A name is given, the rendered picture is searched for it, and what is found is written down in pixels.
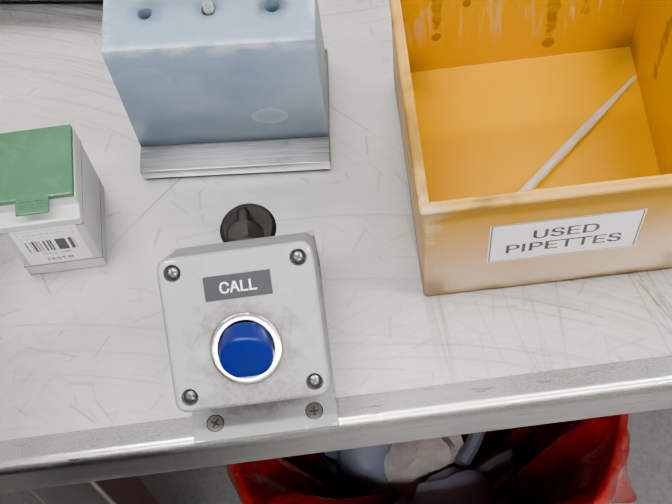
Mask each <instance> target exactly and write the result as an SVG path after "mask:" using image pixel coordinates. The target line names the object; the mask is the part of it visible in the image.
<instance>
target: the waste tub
mask: <svg viewBox="0 0 672 504"><path fill-rule="evenodd" d="M389 4H390V11H391V24H392V46H393V68H394V83H395V90H396V97H397V105H398V112H399V119H400V126H401V134H402V141H403V148H404V156H405V163H406V170H407V178H408V185H409V192H410V199H411V207H412V214H413V221H414V229H415V236H416V243H417V250H418V258H419V265H420V272H421V280H422V287H423V293H424V295H425V296H432V295H440V294H449V293H458V292H466V291H475V290H484V289H492V288H501V287H510V286H518V285H527V284H536V283H544V282H553V281H562V280H570V279H579V278H588V277H596V276H605V275H614V274H622V273H631V272H639V271H648V270H657V269H665V268H672V0H389ZM633 75H634V76H636V77H637V79H636V80H635V81H634V82H633V83H632V84H631V85H630V86H629V87H628V88H627V89H626V90H625V91H624V93H623V94H622V95H621V96H620V97H619V98H618V100H617V101H616V102H615V103H614V104H613V105H612V106H611V108H610V109H609V110H608V111H607V112H606V113H605V114H604V115H603V117H602V118H601V119H600V120H599V121H598V122H597V123H596V124H595V125H594V127H593V128H592V129H591V130H590V131H589V132H588V133H587V134H586V135H585V136H584V137H583V138H582V139H581V140H580V141H579V142H578V143H577V145H576V146H575V147H574V148H573V149H572V150H571V151H570V152H569V153H568V154H567V155H566V156H565V157H564V158H563V159H562V160H561V161H560V162H559V163H558V164H557V165H556V167H554V168H553V169H552V170H551V171H550V172H549V174H548V175H547V176H546V177H545V178H544V179H543V180H542V181H541V182H540V183H539V184H538V185H537V186H536V187H535V188H534V189H533V190H527V191H519V192H517V191H518V190H519V189H520V188H521V187H522V186H523V185H524V184H525V183H526V182H527V181H528V180H529V178H531V177H532V176H533V175H534V174H535V173H536V172H537V171H538V170H539V169H540V168H541V167H542V166H543V164H544V163H545V162H546V161H547V160H548V159H549V158H550V157H551V156H552V155H553V154H554V153H555V152H556V151H557V150H558V149H559V148H560V147H561V146H562V145H563V144H564V143H565V142H566V140H568V139H569V138H570V137H571V136H572V135H573V134H574V133H575V132H576V131H577V130H578V128H579V127H580V126H581V125H582V124H583V123H584V122H586V121H587V120H588V119H589V118H590V117H591V116H592V115H593V114H594V113H595V112H596V111H597V110H598V109H599V108H600V107H601V106H602V105H603V104H604V103H606V102H607V101H608V100H609V99H610V98H611V97H612V96H613V95H614V94H615V93H616V92H617V91H618V90H620V89H621V88H622V87H623V86H624V85H625V84H626V83H627V81H628V80H629V79H630V78H631V77H632V76H633Z"/></svg>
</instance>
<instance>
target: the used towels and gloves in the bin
mask: <svg viewBox="0 0 672 504"><path fill-rule="evenodd" d="M484 435H485V432H478V433H470V434H469V435H468V437H467V440H466V442H465V444H464V442H463V439H462V437H461V435H455V436H447V437H439V438H431V439H423V440H415V441H407V442H400V443H392V444H384V445H376V446H368V447H360V448H352V449H345V450H337V451H329V452H325V454H324V455H325V456H327V457H329V458H332V459H335V463H336V464H334V463H331V462H330V461H329V460H328V459H327V458H326V457H325V456H324V455H323V453H321V455H320V458H321V459H322V460H323V461H324V462H325V463H326V464H327V466H326V470H327V471H328V472H329V473H330V474H331V475H332V476H333V477H335V478H337V470H338V471H339V472H340V473H341V474H342V475H343V476H344V477H346V478H348V479H351V480H353V481H354V482H355V483H357V484H358V485H359V486H361V487H360V488H359V489H358V491H357V495H356V498H357V497H363V496H374V495H379V494H401V495H400V496H399V498H398V499H397V500H396V501H395V503H394V504H508V502H509V500H510V498H511V493H510V492H509V493H507V494H506V495H504V496H503V497H502V498H500V499H499V498H498V497H497V496H496V495H497V494H499V493H500V492H501V491H502V490H503V489H505V487H504V483H506V482H507V481H508V480H509V479H510V478H511V477H512V476H513V474H514V470H515V465H514V462H513V460H514V459H513V452H512V449H511V448H508V449H505V450H503V451H500V452H498V453H496V454H494V455H492V456H490V457H488V458H486V459H485V460H483V461H482V462H481V463H479V464H478V465H477V466H476V467H475V468H474V469H472V470H470V469H469V470H463V469H459V468H457V465H458V466H459V467H461V468H464V469H466V468H468V467H469V465H470V463H471V462H472V460H473V458H474V457H475V455H476V453H477V451H478V450H479V448H480V445H481V443H482V440H483V438H484ZM510 463H511V464H510ZM508 464H510V465H509V466H508V467H507V468H506V469H504V470H503V471H502V472H500V473H499V474H498V475H496V476H495V477H494V478H493V479H491V480H489V479H488V478H487V477H488V476H489V475H490V474H491V473H493V472H494V471H496V470H497V469H499V468H501V467H503V466H506V465H508Z"/></svg>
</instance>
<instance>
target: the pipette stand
mask: <svg viewBox="0 0 672 504"><path fill-rule="evenodd" d="M212 2H213V6H214V10H215V11H214V13H213V14H212V15H210V16H206V15H205V14H204V11H203V6H202V3H201V0H104V2H103V18H102V33H101V49H100V52H101V54H102V56H103V59H104V61H105V64H106V66H107V68H108V71H109V73H110V75H111V78H112V80H113V82H114V85H115V87H116V89H117V92H118V94H119V96H120V99H121V101H122V104H123V106H124V108H125V111H126V113H127V115H128V118H129V120H130V122H131V125H132V127H133V129H134V132H135V134H136V137H137V139H138V141H139V144H140V146H141V151H140V174H141V176H142V178H143V179H145V178H164V177H183V176H202V175H221V174H241V173H260V172H279V171H298V170H317V169H331V149H330V109H329V69H328V51H327V49H325V48H324V41H323V33H322V26H321V18H320V11H319V3H318V0H212Z"/></svg>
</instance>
